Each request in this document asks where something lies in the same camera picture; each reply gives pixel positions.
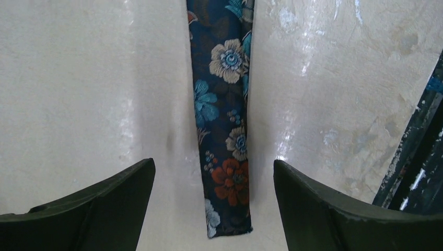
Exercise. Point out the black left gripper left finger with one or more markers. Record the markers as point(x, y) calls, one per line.
point(108, 215)

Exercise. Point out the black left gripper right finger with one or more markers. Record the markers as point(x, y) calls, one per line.
point(317, 217)

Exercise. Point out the navy floral tie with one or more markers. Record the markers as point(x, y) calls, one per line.
point(220, 43)

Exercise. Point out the black mounting base rail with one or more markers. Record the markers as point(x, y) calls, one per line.
point(413, 182)

